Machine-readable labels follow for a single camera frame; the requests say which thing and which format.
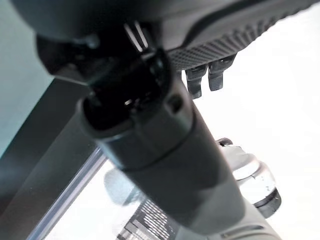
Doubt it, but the black shelf with clear rail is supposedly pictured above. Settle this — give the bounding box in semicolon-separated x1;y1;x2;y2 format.
0;79;108;240

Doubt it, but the robot right hand black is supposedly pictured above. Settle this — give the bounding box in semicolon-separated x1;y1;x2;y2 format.
7;0;320;240

